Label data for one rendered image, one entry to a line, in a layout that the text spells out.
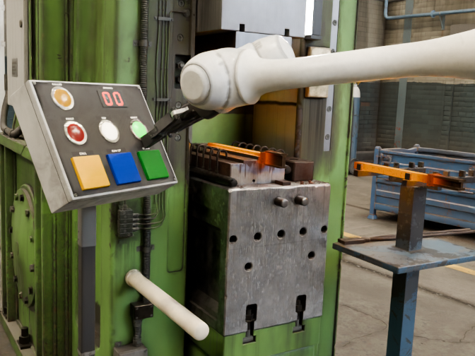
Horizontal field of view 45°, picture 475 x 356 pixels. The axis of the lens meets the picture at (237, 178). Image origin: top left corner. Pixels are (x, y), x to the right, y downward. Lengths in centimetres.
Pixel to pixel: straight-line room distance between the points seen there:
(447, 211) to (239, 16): 402
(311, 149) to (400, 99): 898
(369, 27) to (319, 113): 904
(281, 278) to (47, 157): 87
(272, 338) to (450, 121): 876
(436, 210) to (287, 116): 359
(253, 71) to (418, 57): 29
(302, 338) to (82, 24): 128
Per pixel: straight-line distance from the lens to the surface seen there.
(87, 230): 147
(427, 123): 1065
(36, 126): 130
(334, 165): 215
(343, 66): 106
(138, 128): 145
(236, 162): 175
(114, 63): 171
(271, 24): 178
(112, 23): 174
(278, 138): 212
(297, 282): 188
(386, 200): 579
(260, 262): 177
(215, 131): 223
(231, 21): 171
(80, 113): 136
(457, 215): 544
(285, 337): 193
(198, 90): 104
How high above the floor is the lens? 119
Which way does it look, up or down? 9 degrees down
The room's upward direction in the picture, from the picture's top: 2 degrees clockwise
